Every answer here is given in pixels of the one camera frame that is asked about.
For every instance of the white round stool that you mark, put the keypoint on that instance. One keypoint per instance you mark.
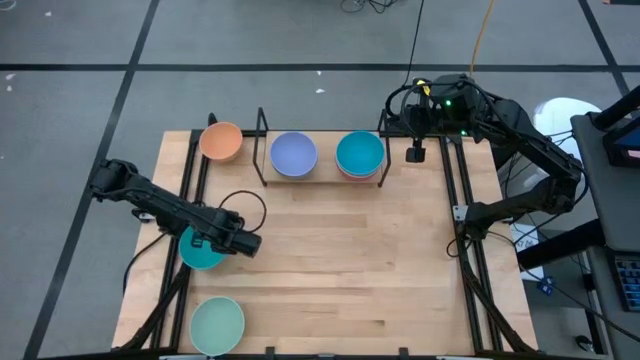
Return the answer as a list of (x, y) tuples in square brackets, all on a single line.
[(565, 117)]

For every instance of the orange bowl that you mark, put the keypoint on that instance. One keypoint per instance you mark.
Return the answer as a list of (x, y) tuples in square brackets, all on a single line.
[(220, 141)]

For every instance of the blue bowl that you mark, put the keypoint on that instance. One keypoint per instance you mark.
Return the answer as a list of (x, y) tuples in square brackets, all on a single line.
[(360, 152)]

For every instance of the wooden shelf with black frame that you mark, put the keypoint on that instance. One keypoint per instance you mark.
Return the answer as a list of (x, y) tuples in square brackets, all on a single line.
[(326, 170)]

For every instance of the gray desk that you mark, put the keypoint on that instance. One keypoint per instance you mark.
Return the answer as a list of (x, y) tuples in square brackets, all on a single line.
[(600, 200)]

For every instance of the mint green bowl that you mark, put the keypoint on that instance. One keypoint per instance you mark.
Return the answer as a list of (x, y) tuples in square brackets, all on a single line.
[(217, 325)]

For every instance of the lavender bowl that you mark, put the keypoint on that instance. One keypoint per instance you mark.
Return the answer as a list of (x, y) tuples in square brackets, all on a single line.
[(293, 152)]

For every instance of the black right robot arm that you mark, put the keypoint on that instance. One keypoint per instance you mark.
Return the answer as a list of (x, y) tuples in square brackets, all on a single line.
[(525, 145)]

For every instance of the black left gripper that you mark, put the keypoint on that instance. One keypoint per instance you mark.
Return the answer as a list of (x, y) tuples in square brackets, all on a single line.
[(245, 244)]

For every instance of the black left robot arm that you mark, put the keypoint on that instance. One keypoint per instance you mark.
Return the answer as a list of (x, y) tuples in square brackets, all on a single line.
[(150, 200)]

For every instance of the teal bowl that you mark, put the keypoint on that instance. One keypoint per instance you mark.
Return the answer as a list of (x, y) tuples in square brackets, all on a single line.
[(197, 257)]

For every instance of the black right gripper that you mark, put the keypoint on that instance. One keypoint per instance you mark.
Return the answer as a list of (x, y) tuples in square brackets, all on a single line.
[(417, 122)]

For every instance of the blue tag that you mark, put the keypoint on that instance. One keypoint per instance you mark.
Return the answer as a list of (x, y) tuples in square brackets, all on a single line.
[(546, 286)]

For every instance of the white paper sheet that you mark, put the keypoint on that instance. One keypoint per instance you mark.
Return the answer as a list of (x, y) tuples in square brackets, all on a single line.
[(525, 245)]

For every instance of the black computer mouse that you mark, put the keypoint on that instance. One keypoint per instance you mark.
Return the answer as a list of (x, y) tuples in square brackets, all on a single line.
[(584, 342)]

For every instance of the black keyboard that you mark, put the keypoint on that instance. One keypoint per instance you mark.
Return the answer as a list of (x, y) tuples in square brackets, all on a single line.
[(630, 282)]

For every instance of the red bowl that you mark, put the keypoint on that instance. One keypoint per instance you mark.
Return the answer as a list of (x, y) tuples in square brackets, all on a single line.
[(361, 179)]

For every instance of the black table frame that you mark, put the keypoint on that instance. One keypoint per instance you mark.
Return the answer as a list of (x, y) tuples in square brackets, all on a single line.
[(176, 320)]

